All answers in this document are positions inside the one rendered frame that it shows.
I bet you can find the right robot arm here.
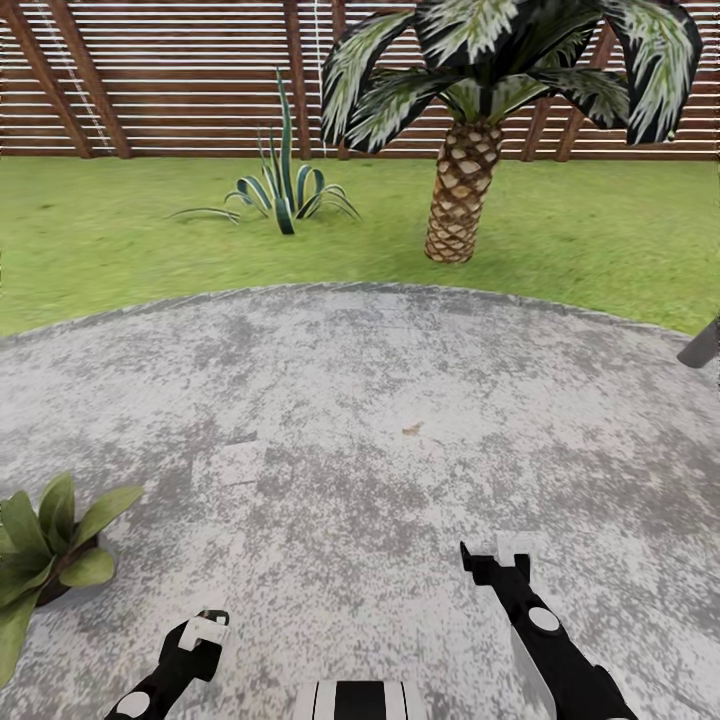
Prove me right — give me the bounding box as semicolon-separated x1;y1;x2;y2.
460;537;639;720

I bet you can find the insectifuge atomizer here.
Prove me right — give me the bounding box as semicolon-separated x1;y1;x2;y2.
207;610;230;626

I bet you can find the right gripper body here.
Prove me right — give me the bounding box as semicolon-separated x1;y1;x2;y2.
472;553;533;603

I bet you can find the robot trunk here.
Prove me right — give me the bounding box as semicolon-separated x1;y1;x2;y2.
293;681;427;720

